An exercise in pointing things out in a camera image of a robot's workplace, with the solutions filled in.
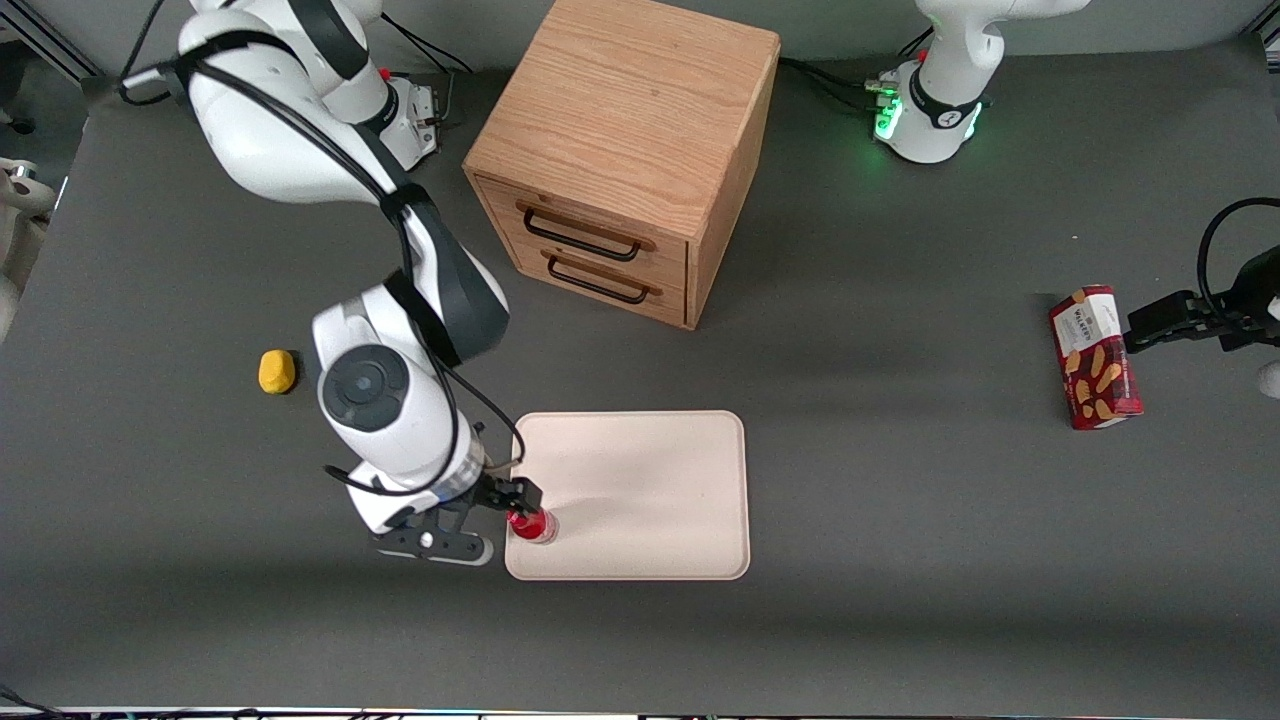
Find black background object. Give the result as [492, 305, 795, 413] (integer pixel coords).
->
[0, 38, 37, 137]

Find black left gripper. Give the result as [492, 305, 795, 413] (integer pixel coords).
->
[1124, 250, 1280, 357]

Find wooden drawer cabinet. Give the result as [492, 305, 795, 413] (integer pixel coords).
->
[462, 0, 782, 331]

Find wooden drawer front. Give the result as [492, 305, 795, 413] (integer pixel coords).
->
[474, 173, 691, 269]
[503, 235, 691, 328]

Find black left base cable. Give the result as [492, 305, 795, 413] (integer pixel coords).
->
[778, 28, 936, 113]

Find red shortbread cookie box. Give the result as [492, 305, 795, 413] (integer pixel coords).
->
[1048, 285, 1145, 431]

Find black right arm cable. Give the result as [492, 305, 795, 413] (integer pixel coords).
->
[120, 0, 527, 498]

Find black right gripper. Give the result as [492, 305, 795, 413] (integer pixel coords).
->
[430, 477, 544, 532]

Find beige plastic tray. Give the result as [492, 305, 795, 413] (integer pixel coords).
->
[504, 410, 751, 582]

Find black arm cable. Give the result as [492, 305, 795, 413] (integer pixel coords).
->
[1197, 197, 1280, 331]
[120, 0, 527, 498]

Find black base cable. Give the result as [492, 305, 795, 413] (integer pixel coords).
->
[383, 14, 477, 129]
[778, 28, 936, 113]

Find red coke bottle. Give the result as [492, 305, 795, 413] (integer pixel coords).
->
[507, 508, 559, 546]

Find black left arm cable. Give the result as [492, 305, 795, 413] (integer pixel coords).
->
[1197, 197, 1280, 331]

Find black right base cable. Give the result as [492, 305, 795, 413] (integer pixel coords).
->
[383, 14, 477, 129]

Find black drawer handle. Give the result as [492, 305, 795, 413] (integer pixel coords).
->
[517, 200, 657, 263]
[541, 250, 663, 305]

